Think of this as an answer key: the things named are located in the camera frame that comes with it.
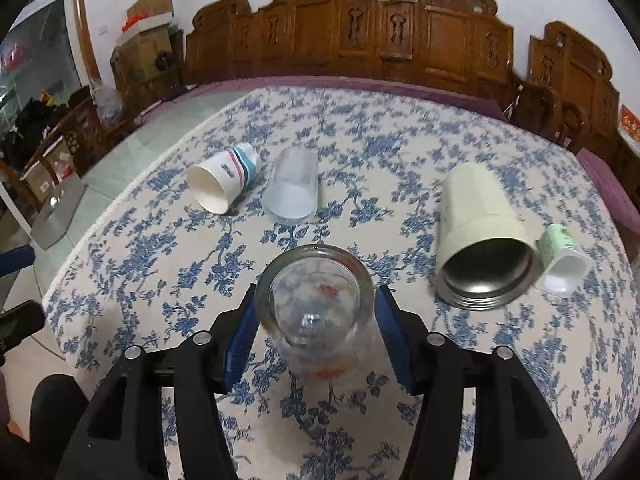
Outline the printed clear glass cup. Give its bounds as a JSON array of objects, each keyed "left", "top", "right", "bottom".
[{"left": 254, "top": 244, "right": 374, "bottom": 382}]

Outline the small green white cup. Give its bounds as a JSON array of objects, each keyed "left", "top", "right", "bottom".
[{"left": 535, "top": 223, "right": 594, "bottom": 297}]

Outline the cream steel thermos cup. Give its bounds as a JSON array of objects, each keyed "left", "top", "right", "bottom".
[{"left": 432, "top": 162, "right": 541, "bottom": 311}]

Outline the striped white paper cup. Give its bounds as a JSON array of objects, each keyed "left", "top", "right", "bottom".
[{"left": 186, "top": 142, "right": 262, "bottom": 214}]

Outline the clear plastic cup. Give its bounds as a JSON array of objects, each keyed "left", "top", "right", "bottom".
[{"left": 262, "top": 146, "right": 319, "bottom": 226}]

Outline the blue floral tablecloth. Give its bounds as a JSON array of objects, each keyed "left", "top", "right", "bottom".
[{"left": 44, "top": 88, "right": 639, "bottom": 479}]

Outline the cardboard boxes stack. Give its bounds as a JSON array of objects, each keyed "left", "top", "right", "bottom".
[{"left": 110, "top": 0, "right": 183, "bottom": 115}]

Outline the carved wooden sofa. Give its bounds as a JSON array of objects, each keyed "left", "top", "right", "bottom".
[{"left": 186, "top": 0, "right": 620, "bottom": 160}]

